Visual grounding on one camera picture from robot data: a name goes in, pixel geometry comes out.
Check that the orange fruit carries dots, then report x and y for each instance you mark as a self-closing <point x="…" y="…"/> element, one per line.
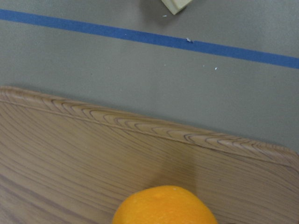
<point x="163" y="205"/>

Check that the brown wooden tray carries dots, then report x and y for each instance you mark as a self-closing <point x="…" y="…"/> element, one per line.
<point x="68" y="162"/>

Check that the wooden peg drying rack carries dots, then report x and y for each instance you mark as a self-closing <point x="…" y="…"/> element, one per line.
<point x="175" y="6"/>

